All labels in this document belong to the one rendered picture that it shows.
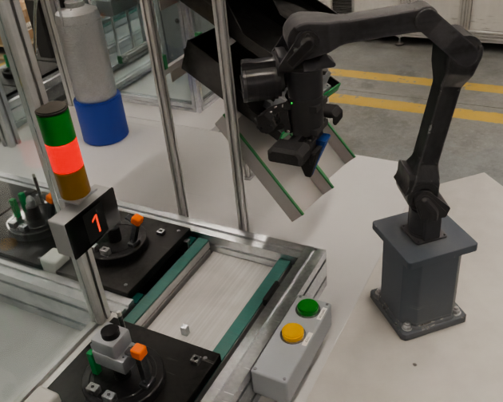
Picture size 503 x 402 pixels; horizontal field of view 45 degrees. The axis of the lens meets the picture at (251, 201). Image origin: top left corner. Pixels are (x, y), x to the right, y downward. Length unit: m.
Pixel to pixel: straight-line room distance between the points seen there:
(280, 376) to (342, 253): 0.48
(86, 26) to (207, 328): 1.07
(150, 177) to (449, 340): 1.00
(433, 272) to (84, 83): 1.27
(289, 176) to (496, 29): 3.86
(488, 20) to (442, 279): 4.02
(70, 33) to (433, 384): 1.41
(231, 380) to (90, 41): 1.22
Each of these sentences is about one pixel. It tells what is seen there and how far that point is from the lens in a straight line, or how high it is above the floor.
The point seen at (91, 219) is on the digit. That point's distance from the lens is 1.05.
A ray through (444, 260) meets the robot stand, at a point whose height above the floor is 1.04.
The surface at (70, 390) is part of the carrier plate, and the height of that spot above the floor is 0.97.
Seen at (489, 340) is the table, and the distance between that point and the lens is 1.30.
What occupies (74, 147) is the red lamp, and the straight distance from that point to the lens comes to 0.99.
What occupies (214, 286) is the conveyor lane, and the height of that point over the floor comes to 0.92.
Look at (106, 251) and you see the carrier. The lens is 1.33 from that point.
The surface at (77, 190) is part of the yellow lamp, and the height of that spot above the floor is 1.28.
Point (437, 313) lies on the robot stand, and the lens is 1.27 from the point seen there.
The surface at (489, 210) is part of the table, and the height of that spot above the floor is 0.86.
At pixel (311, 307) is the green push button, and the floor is 0.97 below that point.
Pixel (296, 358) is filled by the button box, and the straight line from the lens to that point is 1.09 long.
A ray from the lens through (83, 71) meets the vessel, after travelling 1.99.
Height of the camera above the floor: 1.78
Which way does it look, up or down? 33 degrees down
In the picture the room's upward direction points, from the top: 6 degrees counter-clockwise
